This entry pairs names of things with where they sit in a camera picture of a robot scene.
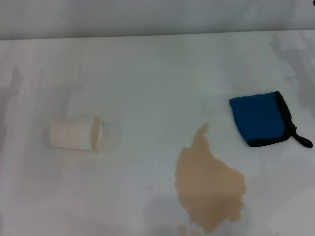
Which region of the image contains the white paper cup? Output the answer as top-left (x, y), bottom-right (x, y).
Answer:
top-left (49, 117), bottom-right (104, 153)

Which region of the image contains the blue rag with black trim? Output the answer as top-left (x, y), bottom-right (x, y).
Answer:
top-left (229, 90), bottom-right (313, 148)

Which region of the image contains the brown liquid spill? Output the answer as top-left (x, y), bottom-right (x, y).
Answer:
top-left (174, 124), bottom-right (247, 234)

